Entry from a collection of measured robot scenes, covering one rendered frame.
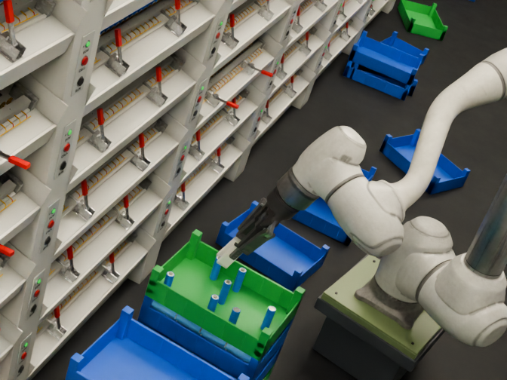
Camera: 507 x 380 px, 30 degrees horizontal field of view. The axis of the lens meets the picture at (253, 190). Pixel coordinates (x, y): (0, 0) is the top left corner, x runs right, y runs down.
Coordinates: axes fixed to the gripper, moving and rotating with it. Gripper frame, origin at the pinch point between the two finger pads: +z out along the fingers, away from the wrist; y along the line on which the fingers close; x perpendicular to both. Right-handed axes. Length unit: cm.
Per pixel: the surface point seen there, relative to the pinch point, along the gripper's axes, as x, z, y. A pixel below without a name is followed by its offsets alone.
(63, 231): 35.8, 14.1, -6.4
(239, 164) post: -34, 30, 103
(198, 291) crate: 1.4, 10.1, -5.7
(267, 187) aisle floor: -48, 32, 103
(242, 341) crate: -5.9, 4.2, -22.2
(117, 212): 16.3, 24.8, 27.5
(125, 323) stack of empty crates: 19.0, 12.8, -25.3
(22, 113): 63, -16, -25
